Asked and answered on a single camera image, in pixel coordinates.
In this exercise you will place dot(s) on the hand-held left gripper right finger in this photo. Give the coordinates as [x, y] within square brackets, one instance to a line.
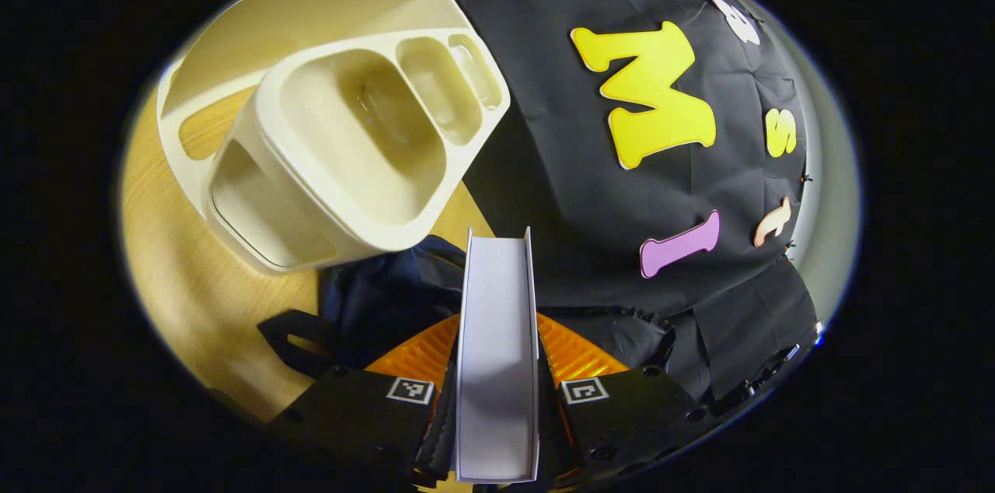
[553, 438]

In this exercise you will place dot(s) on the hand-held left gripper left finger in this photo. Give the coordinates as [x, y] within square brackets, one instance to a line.
[439, 446]

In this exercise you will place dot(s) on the white cover book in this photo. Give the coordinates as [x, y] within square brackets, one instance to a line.
[497, 368]

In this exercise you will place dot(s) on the blue schoolbag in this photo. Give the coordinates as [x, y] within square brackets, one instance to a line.
[373, 298]

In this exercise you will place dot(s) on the cream plastic bookshelf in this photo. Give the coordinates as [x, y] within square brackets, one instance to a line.
[350, 127]

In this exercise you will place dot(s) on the black backdrop cloth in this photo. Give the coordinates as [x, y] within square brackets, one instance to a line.
[560, 190]

